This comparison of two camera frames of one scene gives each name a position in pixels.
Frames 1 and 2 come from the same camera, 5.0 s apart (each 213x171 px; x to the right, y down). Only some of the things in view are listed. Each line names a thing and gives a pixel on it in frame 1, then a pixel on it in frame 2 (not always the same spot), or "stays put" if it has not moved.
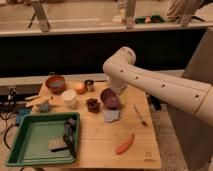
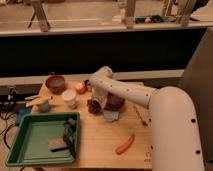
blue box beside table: (21, 113) stays put
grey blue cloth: (111, 115) stays put
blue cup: (44, 107) stays put
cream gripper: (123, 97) to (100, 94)
